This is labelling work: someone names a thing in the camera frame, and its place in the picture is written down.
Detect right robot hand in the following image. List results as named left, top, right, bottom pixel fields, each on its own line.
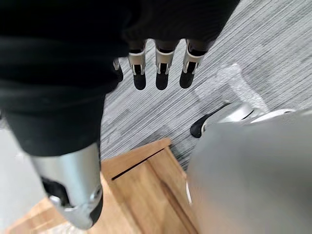
left=0, top=0, right=241, bottom=231

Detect white bed sheet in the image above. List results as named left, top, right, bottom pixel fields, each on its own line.
left=0, top=111, right=46, bottom=232

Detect dark robot foot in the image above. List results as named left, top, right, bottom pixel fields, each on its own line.
left=190, top=103, right=231, bottom=138

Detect silver robot leg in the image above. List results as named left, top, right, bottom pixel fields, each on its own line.
left=186, top=103, right=312, bottom=234

